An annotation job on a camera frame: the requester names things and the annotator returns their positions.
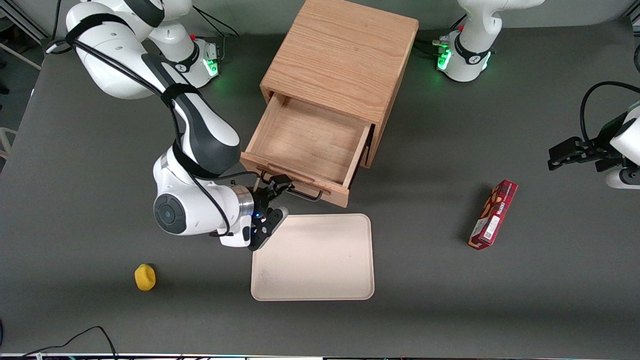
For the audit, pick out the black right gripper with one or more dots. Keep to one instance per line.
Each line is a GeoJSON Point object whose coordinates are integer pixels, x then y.
{"type": "Point", "coordinates": [261, 201]}

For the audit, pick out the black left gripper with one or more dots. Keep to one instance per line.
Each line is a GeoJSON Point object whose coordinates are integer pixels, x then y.
{"type": "Point", "coordinates": [604, 141]}

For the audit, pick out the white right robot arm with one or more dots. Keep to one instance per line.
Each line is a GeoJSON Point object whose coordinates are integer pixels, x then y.
{"type": "Point", "coordinates": [200, 130]}

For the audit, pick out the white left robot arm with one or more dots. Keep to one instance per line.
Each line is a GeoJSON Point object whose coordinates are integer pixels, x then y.
{"type": "Point", "coordinates": [472, 50]}

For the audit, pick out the wooden drawer cabinet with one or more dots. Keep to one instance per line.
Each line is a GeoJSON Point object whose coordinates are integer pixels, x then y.
{"type": "Point", "coordinates": [345, 55]}

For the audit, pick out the cream rectangular tray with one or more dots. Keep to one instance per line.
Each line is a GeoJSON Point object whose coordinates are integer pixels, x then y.
{"type": "Point", "coordinates": [312, 262]}

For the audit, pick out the red snack box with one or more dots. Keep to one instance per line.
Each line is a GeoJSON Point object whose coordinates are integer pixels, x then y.
{"type": "Point", "coordinates": [492, 217]}

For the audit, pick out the yellow lemon toy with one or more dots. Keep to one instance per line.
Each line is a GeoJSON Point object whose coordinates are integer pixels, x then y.
{"type": "Point", "coordinates": [145, 278]}

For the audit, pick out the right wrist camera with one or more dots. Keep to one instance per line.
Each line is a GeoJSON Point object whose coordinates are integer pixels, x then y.
{"type": "Point", "coordinates": [265, 230]}

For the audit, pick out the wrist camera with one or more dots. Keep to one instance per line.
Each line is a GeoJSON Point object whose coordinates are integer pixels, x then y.
{"type": "Point", "coordinates": [622, 179]}
{"type": "Point", "coordinates": [265, 230]}

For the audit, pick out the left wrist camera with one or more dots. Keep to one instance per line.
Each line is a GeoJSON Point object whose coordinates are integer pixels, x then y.
{"type": "Point", "coordinates": [622, 179]}

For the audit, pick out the white tube frame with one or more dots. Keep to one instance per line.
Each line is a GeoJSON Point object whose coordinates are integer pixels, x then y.
{"type": "Point", "coordinates": [9, 142]}

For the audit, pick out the aluminium frame profile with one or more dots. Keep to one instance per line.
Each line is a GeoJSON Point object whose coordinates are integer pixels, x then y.
{"type": "Point", "coordinates": [22, 21]}

